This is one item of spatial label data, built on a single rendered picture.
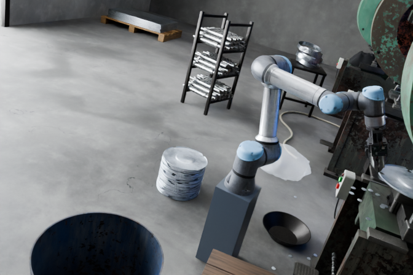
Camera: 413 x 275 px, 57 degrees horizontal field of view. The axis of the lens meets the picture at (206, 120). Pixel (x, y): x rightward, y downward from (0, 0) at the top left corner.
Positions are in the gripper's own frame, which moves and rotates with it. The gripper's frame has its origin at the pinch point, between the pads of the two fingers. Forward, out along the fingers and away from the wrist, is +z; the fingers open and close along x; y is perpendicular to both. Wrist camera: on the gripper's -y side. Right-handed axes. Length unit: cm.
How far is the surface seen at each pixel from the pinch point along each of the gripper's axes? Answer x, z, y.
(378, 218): -2.2, 15.5, 13.1
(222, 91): -121, 3, -200
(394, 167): 7.5, 4.9, -10.1
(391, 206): 3.4, 15.0, 5.2
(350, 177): -11.2, 13.8, -20.1
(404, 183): 8.9, 5.0, 4.8
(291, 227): -48, 63, -53
